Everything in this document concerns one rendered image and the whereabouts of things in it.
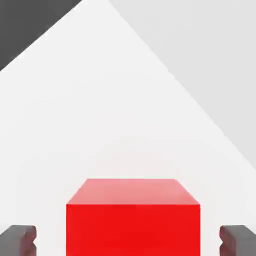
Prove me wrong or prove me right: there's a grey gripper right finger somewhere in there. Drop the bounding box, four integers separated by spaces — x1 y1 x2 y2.
219 224 256 256

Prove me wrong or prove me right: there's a small red cube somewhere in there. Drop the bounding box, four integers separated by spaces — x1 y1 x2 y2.
65 178 201 256

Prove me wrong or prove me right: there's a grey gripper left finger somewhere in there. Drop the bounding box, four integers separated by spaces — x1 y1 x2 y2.
0 224 38 256

